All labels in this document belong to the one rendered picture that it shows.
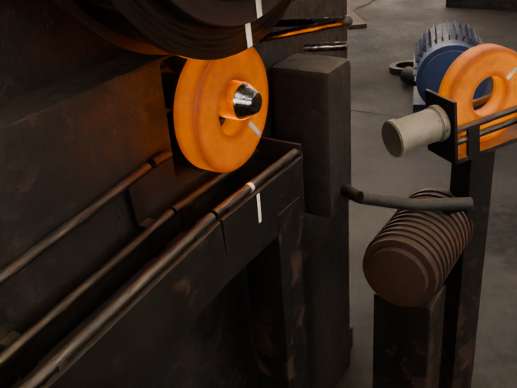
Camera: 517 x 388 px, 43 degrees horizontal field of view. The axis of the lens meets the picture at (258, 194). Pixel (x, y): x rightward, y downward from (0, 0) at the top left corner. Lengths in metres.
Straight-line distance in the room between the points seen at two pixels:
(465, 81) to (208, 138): 0.48
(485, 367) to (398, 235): 0.65
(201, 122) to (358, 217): 1.48
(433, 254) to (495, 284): 0.86
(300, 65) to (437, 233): 0.35
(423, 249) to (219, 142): 0.41
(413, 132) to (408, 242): 0.17
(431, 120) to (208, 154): 0.43
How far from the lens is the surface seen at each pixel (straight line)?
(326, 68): 0.95
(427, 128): 1.06
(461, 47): 2.82
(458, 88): 1.08
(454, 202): 1.10
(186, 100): 0.73
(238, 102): 0.76
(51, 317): 0.70
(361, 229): 2.11
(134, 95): 0.77
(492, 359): 1.67
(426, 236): 1.07
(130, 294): 0.68
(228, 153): 0.79
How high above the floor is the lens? 1.08
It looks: 27 degrees down
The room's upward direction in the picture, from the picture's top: 5 degrees counter-clockwise
